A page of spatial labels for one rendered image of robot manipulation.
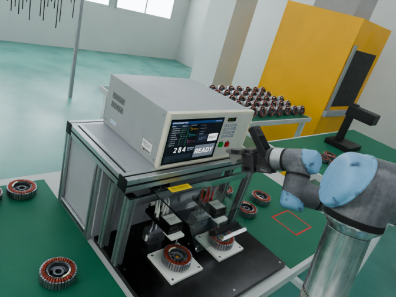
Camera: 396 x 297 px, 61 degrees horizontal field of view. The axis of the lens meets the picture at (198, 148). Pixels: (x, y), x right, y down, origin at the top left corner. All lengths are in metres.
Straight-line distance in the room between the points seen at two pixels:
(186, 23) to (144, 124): 8.12
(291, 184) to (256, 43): 6.68
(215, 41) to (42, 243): 4.25
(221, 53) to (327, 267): 4.50
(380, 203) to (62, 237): 1.07
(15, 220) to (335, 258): 1.13
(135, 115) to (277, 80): 3.95
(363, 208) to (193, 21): 8.53
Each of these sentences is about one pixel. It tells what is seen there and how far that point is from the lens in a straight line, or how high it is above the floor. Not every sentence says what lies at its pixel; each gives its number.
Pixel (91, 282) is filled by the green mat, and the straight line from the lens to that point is 1.23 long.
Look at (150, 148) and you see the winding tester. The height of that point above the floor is 1.16.
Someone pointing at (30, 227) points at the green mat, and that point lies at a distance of 1.42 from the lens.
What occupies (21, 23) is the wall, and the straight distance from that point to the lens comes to 7.46.
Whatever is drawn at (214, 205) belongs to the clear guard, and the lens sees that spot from 1.14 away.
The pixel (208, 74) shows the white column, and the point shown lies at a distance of 5.20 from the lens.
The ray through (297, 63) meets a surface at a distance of 4.89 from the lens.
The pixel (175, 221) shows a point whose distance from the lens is 1.25.
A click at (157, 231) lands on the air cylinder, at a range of 1.34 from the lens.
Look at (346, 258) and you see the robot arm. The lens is 0.73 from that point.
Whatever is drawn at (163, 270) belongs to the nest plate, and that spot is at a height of 0.78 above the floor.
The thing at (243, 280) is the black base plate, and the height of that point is 0.77.
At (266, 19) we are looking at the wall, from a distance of 7.59.
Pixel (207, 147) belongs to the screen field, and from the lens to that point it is 1.25.
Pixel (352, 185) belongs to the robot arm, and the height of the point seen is 1.44.
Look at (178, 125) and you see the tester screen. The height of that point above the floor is 1.28.
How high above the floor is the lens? 1.66
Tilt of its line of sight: 23 degrees down
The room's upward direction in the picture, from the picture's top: 17 degrees clockwise
